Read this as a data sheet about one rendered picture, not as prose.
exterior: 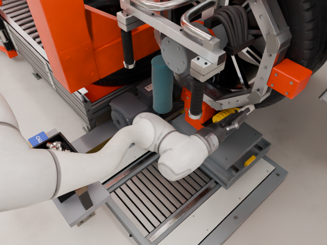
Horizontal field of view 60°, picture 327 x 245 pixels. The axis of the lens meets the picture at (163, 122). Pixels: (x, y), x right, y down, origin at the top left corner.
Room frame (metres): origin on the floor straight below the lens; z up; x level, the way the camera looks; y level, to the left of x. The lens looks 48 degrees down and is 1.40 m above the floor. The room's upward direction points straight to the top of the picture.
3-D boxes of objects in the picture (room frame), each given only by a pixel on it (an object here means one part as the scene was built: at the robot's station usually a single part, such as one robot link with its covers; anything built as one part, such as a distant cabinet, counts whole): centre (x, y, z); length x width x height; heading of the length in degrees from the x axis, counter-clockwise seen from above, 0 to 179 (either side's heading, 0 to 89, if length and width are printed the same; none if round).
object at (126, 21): (0.89, 0.10, 0.93); 0.09 x 0.05 x 0.05; 132
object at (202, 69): (0.63, -0.12, 0.93); 0.09 x 0.05 x 0.05; 132
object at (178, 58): (0.85, -0.11, 0.85); 0.21 x 0.14 x 0.14; 132
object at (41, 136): (0.72, 0.51, 0.47); 0.07 x 0.07 x 0.02; 42
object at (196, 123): (0.92, -0.19, 0.48); 0.16 x 0.12 x 0.17; 132
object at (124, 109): (1.10, 0.07, 0.26); 0.42 x 0.18 x 0.35; 132
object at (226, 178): (1.01, -0.29, 0.13); 0.50 x 0.36 x 0.10; 42
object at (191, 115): (0.61, -0.10, 0.83); 0.04 x 0.04 x 0.16
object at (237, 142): (1.01, -0.29, 0.32); 0.40 x 0.30 x 0.28; 42
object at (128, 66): (0.87, 0.13, 0.83); 0.04 x 0.04 x 0.16
